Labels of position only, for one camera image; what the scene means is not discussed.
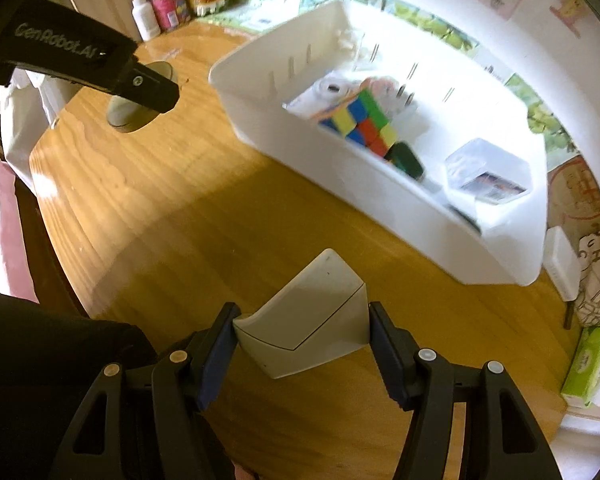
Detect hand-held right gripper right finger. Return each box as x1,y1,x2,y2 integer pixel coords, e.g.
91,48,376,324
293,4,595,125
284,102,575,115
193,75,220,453
367,301,563,480

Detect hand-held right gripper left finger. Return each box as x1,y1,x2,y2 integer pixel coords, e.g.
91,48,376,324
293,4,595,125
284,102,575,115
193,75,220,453
60,301,241,480

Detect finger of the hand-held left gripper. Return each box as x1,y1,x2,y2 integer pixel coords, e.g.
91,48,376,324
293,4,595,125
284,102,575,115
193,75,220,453
114,57,180,113

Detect round gold compact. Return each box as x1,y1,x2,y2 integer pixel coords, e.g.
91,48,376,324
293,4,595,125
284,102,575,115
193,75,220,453
106,60,178,134

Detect white flip-lid case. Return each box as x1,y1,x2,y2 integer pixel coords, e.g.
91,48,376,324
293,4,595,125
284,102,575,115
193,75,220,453
232,248,371,380

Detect white plastic bin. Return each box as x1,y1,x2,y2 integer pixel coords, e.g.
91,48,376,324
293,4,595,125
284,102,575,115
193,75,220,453
208,0,548,287

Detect small white camera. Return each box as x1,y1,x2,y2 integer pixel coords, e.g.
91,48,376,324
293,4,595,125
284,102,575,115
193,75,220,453
282,76,366,122

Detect small green box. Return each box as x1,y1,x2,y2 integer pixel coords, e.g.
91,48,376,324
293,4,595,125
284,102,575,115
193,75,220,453
384,141,427,180

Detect clear plastic card box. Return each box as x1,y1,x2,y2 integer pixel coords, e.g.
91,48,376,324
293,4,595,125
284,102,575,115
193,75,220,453
444,138,533,206

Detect colourful puzzle cube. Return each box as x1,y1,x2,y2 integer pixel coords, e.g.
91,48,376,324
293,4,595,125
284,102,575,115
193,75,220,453
317,89,401,158

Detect pink plush pouch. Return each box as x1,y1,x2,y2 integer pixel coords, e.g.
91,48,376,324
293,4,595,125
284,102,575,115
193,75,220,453
362,76,406,116

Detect white spray bottle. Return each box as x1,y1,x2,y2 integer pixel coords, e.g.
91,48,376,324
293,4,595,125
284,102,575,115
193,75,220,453
131,0,162,42

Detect pink can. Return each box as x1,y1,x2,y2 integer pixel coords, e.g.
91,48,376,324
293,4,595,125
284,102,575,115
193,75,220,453
150,0,181,32

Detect white lace cloth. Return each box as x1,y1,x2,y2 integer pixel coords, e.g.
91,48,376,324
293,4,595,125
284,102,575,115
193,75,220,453
0,67,76,196

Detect person's black clothing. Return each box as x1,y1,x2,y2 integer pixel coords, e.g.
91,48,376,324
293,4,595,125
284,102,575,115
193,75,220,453
0,290,261,480

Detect pink cloth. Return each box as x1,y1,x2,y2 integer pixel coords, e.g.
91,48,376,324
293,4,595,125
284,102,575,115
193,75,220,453
0,155,41,306

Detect white flat lid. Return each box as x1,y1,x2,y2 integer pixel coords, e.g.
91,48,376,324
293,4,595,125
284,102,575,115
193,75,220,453
544,226,581,303

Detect green tissue pack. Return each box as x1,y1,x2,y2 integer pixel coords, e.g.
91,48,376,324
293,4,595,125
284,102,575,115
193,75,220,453
560,326,600,408

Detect brown cardboard sheet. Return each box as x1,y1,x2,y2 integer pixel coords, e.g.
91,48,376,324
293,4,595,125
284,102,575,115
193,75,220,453
547,152,600,236

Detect yellow pony sticker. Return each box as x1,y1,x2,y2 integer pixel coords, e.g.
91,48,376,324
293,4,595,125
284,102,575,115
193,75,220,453
549,0,593,38

